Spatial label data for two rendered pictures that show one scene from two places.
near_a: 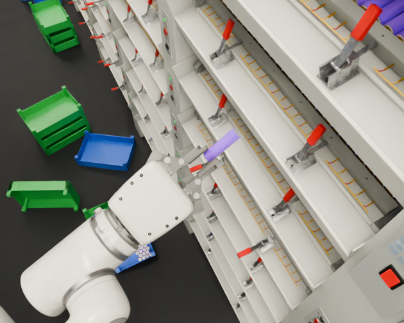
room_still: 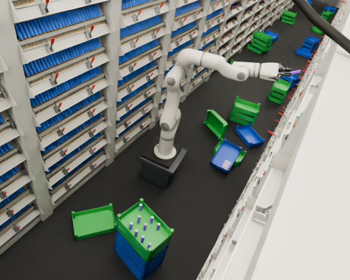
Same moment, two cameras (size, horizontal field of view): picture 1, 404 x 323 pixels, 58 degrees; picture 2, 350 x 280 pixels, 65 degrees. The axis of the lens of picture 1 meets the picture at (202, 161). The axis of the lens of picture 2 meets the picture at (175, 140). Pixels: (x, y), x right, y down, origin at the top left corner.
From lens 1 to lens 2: 1.38 m
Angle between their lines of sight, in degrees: 34
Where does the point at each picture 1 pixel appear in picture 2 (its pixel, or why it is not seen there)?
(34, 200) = (209, 124)
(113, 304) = (246, 71)
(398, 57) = not seen: hidden behind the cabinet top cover
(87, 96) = (263, 118)
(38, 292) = (235, 63)
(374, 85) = not seen: hidden behind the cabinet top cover
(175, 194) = (275, 70)
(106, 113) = (263, 128)
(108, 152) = (249, 137)
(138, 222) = (263, 69)
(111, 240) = (256, 66)
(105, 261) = (251, 68)
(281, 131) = not seen: hidden behind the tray
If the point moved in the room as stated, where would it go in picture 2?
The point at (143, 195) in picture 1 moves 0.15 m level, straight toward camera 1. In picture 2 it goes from (270, 66) to (259, 74)
